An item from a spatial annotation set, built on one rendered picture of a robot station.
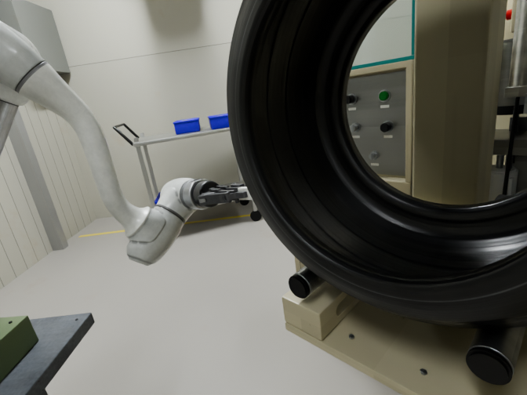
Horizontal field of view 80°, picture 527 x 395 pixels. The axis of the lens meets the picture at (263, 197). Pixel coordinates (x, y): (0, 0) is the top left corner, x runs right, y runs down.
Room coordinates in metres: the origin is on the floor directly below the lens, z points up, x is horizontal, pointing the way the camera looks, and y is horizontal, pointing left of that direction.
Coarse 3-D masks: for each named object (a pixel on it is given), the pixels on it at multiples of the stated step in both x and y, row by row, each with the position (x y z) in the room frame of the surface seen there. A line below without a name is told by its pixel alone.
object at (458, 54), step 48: (432, 0) 0.66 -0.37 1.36; (480, 0) 0.60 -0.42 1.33; (432, 48) 0.66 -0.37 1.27; (480, 48) 0.60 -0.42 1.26; (432, 96) 0.66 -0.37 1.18; (480, 96) 0.59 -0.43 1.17; (432, 144) 0.65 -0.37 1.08; (480, 144) 0.59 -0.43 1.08; (432, 192) 0.65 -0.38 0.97; (480, 192) 0.61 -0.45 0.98
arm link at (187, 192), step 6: (192, 180) 0.88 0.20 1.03; (198, 180) 0.86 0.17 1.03; (204, 180) 0.88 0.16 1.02; (186, 186) 0.87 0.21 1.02; (192, 186) 0.85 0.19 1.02; (180, 192) 0.87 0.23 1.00; (186, 192) 0.85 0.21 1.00; (192, 192) 0.84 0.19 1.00; (180, 198) 0.87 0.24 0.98; (186, 198) 0.85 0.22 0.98; (192, 198) 0.84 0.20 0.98; (186, 204) 0.86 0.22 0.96; (192, 204) 0.83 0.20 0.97
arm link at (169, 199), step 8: (168, 184) 0.94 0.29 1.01; (176, 184) 0.90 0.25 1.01; (168, 192) 0.90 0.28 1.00; (176, 192) 0.89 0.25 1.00; (160, 200) 0.89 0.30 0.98; (168, 200) 0.88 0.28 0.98; (176, 200) 0.87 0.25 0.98; (168, 208) 0.86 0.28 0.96; (176, 208) 0.87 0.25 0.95; (184, 208) 0.88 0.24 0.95; (184, 216) 0.88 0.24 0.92
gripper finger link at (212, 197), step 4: (224, 192) 0.73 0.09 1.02; (228, 192) 0.72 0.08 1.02; (200, 196) 0.76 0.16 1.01; (204, 196) 0.76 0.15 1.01; (208, 196) 0.75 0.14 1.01; (212, 196) 0.74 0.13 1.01; (216, 196) 0.73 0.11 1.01; (220, 196) 0.73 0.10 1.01; (208, 200) 0.75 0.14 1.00; (212, 200) 0.74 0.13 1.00; (216, 200) 0.74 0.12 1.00; (220, 200) 0.73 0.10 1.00; (224, 200) 0.72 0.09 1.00; (200, 204) 0.76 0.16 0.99; (204, 204) 0.76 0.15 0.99; (208, 204) 0.75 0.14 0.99
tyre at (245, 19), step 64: (256, 0) 0.47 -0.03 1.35; (320, 0) 0.64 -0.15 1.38; (384, 0) 0.62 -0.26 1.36; (256, 64) 0.51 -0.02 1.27; (320, 64) 0.71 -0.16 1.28; (256, 128) 0.62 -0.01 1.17; (320, 128) 0.73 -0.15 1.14; (256, 192) 0.51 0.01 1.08; (320, 192) 0.65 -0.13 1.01; (384, 192) 0.63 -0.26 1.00; (320, 256) 0.42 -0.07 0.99; (384, 256) 0.51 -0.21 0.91; (448, 256) 0.49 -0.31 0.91; (512, 256) 0.27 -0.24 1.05; (448, 320) 0.30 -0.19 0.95; (512, 320) 0.26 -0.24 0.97
